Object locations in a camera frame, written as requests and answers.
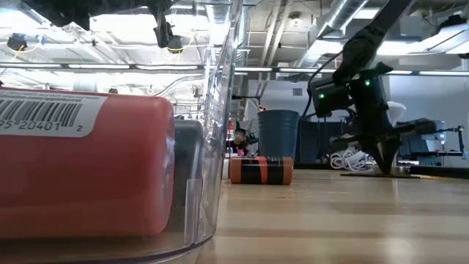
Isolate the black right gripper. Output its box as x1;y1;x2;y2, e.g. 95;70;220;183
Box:
329;73;437;175

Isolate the clear plastic bin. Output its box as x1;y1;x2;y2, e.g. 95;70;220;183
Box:
0;0;245;264

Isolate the dark blue cup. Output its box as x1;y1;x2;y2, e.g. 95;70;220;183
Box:
257;109;300;159

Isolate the small orange paint bottle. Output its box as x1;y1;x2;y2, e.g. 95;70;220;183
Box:
221;156;294;186

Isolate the large grey paint bottle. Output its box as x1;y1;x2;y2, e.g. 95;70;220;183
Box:
172;119;204;208

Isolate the large red paint bottle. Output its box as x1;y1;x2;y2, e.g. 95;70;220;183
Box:
0;87;176;240

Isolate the grey background monitor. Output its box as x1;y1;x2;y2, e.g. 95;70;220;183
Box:
421;120;447;146

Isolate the black background stand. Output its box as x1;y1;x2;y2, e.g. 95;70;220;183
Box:
424;125;466;159

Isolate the white pillar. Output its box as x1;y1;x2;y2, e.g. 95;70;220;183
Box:
71;78;100;92

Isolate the person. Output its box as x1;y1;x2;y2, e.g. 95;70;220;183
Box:
229;128;254;157

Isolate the white lamp cable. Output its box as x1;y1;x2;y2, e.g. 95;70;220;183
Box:
329;148;378;173

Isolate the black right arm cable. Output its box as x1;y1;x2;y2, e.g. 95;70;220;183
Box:
300;51;344;120

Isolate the silver slanted ceiling duct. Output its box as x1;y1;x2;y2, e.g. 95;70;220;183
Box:
296;0;369;70

